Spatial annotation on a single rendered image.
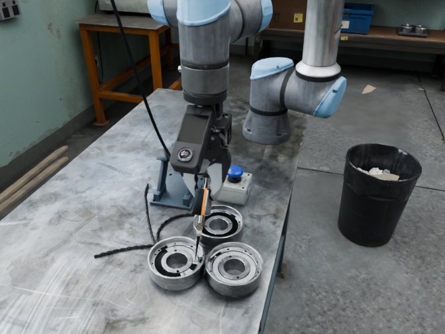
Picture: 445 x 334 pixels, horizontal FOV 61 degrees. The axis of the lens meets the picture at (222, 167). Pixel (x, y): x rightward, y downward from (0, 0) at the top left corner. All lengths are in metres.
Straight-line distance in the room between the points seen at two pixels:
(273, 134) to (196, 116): 0.55
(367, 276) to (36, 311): 1.49
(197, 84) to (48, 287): 0.46
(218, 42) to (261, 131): 0.60
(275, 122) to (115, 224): 0.54
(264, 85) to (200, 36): 0.55
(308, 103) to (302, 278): 1.00
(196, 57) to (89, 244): 0.46
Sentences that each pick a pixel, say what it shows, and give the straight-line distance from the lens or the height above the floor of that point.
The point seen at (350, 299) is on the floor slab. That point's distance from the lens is 1.82.
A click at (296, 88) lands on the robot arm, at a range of 1.05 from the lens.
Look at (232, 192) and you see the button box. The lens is 0.88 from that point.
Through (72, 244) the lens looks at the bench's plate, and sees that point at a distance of 0.85.
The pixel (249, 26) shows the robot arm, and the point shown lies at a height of 1.22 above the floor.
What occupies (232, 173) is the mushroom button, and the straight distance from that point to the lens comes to 0.87.
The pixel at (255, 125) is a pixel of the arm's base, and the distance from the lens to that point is 1.14.
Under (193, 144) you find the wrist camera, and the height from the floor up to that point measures 1.07.
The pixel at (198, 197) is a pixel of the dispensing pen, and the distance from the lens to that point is 0.69.
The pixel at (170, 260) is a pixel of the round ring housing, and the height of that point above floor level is 0.82.
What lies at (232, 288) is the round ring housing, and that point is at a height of 0.83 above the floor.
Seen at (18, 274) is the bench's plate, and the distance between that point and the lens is 0.83.
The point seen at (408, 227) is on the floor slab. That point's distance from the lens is 2.27.
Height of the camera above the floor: 1.36
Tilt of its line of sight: 33 degrees down
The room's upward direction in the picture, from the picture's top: 1 degrees clockwise
